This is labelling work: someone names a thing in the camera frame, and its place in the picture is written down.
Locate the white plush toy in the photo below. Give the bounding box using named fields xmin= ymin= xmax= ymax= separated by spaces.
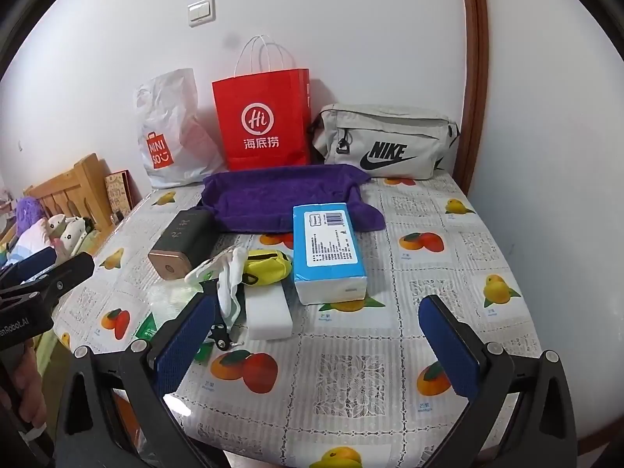
xmin=48 ymin=213 xmax=94 ymax=260

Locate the purple towel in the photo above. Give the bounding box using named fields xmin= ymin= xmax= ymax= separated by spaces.
xmin=197 ymin=164 xmax=386 ymax=234

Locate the white wall switch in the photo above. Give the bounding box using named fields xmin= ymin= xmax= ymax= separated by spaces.
xmin=187 ymin=0 xmax=216 ymax=28

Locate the beige Nike waist bag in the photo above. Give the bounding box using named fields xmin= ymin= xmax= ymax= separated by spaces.
xmin=312 ymin=104 xmax=460 ymax=180

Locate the fruit print tablecloth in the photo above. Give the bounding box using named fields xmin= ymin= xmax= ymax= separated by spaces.
xmin=51 ymin=174 xmax=544 ymax=468

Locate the patterned book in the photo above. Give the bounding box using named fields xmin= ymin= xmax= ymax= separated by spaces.
xmin=105 ymin=170 xmax=133 ymax=225

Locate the white Miniso plastic bag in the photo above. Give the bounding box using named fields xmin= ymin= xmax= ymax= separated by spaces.
xmin=134 ymin=69 xmax=225 ymax=189

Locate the green tea sachet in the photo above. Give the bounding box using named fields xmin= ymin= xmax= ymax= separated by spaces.
xmin=135 ymin=314 xmax=214 ymax=363

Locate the white foam sponge block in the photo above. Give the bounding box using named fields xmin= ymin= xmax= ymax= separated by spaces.
xmin=244 ymin=282 xmax=293 ymax=341

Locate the blue tissue pack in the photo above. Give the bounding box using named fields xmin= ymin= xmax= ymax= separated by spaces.
xmin=292 ymin=203 xmax=367 ymax=307

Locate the wooden headboard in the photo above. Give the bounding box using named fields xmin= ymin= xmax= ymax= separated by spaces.
xmin=23 ymin=153 xmax=114 ymax=236

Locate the dark green tea box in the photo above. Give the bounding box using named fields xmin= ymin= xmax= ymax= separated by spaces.
xmin=148 ymin=209 xmax=219 ymax=281

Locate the green pocket tissue pack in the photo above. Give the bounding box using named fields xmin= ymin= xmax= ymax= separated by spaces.
xmin=147 ymin=280 xmax=201 ymax=328

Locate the person's left hand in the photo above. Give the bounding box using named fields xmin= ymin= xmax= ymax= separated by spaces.
xmin=12 ymin=339 xmax=48 ymax=428

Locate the striped pillow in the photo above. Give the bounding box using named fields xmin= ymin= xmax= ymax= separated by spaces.
xmin=6 ymin=219 xmax=53 ymax=264

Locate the purple plush toy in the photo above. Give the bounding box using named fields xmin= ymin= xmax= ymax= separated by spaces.
xmin=16 ymin=195 xmax=48 ymax=237

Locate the white cloth glove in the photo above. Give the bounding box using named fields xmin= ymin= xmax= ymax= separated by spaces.
xmin=184 ymin=245 xmax=248 ymax=330

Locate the yellow black pouch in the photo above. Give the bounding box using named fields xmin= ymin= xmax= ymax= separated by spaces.
xmin=242 ymin=249 xmax=292 ymax=286

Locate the red Haidilao paper bag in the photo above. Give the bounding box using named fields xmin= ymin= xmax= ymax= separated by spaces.
xmin=211 ymin=60 xmax=312 ymax=171

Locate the brown wooden door frame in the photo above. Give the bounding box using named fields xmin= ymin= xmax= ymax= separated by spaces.
xmin=453 ymin=0 xmax=490 ymax=195

